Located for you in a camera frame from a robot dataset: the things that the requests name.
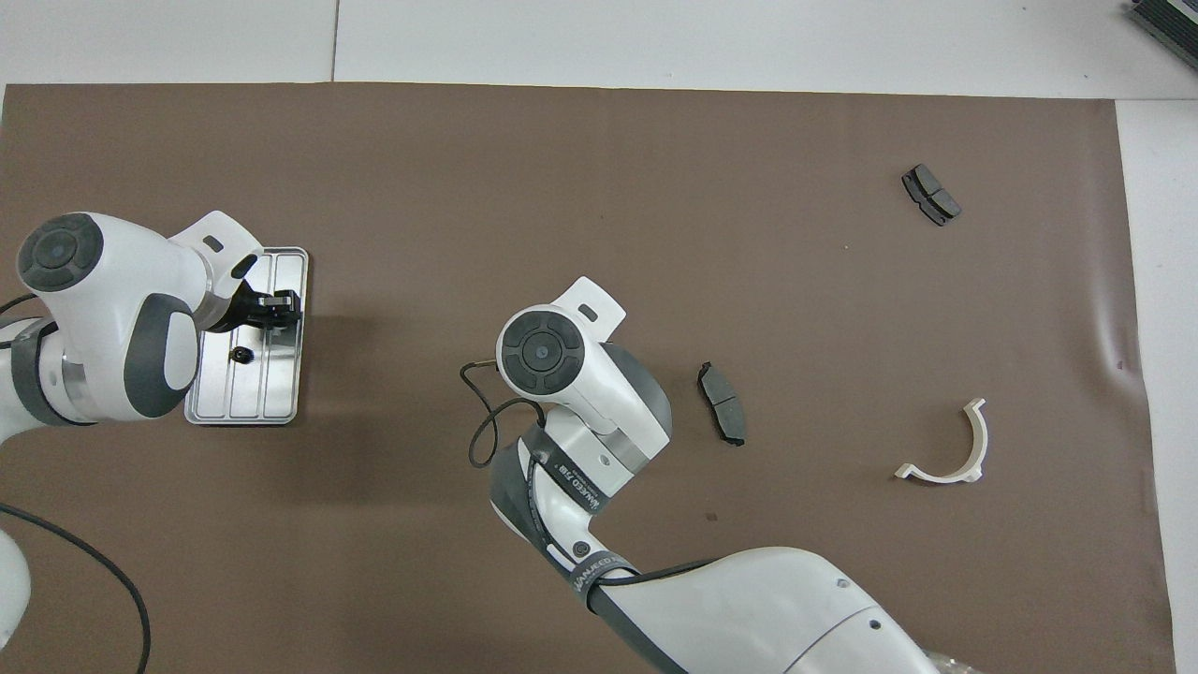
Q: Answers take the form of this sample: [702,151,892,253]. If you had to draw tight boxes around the white semicircular plastic bracket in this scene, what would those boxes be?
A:
[894,398,989,485]

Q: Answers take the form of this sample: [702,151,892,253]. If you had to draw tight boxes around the brown paper table mat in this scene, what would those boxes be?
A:
[0,82,1178,674]

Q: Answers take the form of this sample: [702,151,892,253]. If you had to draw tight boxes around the black ribbed device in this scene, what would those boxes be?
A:
[1126,0,1198,72]

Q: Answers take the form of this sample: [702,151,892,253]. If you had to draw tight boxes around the silver metal tray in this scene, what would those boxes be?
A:
[184,246,310,427]

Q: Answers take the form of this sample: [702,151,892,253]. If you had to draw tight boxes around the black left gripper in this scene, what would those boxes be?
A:
[199,279,303,334]

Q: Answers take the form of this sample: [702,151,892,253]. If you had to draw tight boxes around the long dark grey brake pad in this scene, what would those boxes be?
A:
[697,361,748,447]

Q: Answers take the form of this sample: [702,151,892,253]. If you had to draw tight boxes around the short dark grey brake pad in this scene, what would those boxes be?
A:
[901,164,962,227]

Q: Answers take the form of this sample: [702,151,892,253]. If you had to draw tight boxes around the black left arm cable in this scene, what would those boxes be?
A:
[0,292,152,674]

